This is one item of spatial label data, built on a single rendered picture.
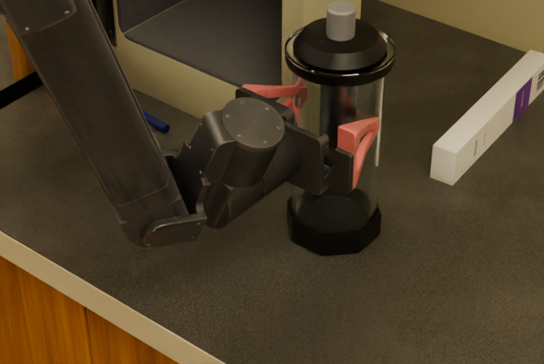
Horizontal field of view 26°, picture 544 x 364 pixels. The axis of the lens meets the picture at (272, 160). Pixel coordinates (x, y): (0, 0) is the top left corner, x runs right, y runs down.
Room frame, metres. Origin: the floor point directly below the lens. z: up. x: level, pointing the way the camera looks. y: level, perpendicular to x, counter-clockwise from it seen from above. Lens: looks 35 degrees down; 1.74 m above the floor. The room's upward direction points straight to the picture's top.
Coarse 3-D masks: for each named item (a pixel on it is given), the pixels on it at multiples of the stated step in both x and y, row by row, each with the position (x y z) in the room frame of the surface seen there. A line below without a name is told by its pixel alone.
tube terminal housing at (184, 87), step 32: (288, 0) 1.13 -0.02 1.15; (320, 0) 1.14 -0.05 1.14; (352, 0) 1.19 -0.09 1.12; (288, 32) 1.13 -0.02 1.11; (128, 64) 1.29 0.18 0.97; (160, 64) 1.26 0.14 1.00; (160, 96) 1.26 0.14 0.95; (192, 96) 1.22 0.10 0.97; (224, 96) 1.19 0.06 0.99; (288, 96) 1.13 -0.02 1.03
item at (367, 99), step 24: (288, 48) 1.00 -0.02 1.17; (312, 72) 0.96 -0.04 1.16; (336, 72) 0.96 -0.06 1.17; (360, 72) 0.96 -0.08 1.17; (312, 96) 0.97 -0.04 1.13; (336, 96) 0.96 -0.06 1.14; (360, 96) 0.96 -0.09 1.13; (384, 96) 0.99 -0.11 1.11; (312, 120) 0.97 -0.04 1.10; (336, 120) 0.96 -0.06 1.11; (360, 120) 0.96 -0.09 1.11; (336, 144) 0.96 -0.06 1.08; (336, 192) 0.96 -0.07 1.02; (360, 192) 0.96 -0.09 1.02; (312, 216) 0.96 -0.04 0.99; (336, 216) 0.96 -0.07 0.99; (360, 216) 0.97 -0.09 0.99
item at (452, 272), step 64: (448, 64) 1.35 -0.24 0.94; (512, 64) 1.35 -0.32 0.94; (0, 128) 1.20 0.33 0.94; (64, 128) 1.20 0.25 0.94; (192, 128) 1.20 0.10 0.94; (384, 128) 1.20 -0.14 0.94; (448, 128) 1.20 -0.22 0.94; (512, 128) 1.20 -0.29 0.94; (0, 192) 1.07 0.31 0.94; (64, 192) 1.07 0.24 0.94; (384, 192) 1.07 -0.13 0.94; (448, 192) 1.07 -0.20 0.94; (512, 192) 1.07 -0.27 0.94; (64, 256) 0.95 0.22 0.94; (128, 256) 0.95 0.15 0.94; (192, 256) 0.95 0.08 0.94; (256, 256) 0.95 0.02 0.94; (320, 256) 0.95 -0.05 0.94; (384, 256) 0.95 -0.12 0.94; (448, 256) 0.95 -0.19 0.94; (512, 256) 0.95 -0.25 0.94; (128, 320) 0.88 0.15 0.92; (192, 320) 0.86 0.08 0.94; (256, 320) 0.86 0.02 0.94; (320, 320) 0.86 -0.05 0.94; (384, 320) 0.86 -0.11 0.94; (448, 320) 0.86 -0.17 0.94; (512, 320) 0.86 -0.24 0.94
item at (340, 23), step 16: (336, 16) 0.99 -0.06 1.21; (352, 16) 0.99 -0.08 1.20; (304, 32) 1.01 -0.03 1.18; (320, 32) 1.01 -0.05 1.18; (336, 32) 0.99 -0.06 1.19; (352, 32) 1.00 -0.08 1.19; (368, 32) 1.01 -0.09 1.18; (304, 48) 0.98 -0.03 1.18; (320, 48) 0.98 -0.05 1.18; (336, 48) 0.98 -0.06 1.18; (352, 48) 0.98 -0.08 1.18; (368, 48) 0.98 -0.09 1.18; (384, 48) 0.99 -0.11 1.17; (320, 64) 0.96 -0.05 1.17; (336, 64) 0.96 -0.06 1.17; (352, 64) 0.96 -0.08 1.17; (368, 64) 0.97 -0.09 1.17
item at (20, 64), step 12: (0, 24) 1.18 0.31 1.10; (0, 36) 1.18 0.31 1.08; (12, 36) 1.19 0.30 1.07; (0, 48) 1.17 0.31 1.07; (12, 48) 1.19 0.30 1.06; (0, 60) 1.17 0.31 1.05; (12, 60) 1.19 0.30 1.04; (24, 60) 1.20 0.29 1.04; (0, 72) 1.17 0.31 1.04; (12, 72) 1.18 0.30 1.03; (24, 72) 1.20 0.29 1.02; (0, 84) 1.17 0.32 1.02
